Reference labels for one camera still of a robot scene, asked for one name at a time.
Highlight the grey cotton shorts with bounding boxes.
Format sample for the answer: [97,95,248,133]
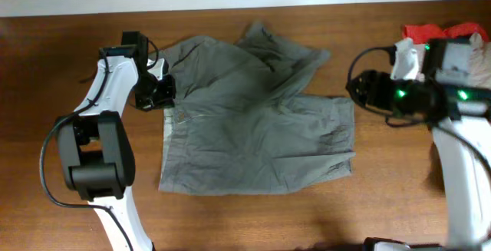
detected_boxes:
[159,23,355,196]

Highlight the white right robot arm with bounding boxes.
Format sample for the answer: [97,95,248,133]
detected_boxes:
[346,37,490,250]

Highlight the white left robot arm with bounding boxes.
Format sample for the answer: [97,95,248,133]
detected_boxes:
[48,31,176,250]

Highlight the red cloth garment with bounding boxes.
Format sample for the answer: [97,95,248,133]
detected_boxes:
[402,22,490,45]

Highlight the beige cloth garment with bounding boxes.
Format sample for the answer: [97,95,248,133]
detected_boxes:
[414,33,490,89]

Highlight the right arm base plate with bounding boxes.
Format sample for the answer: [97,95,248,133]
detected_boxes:
[362,237,444,251]

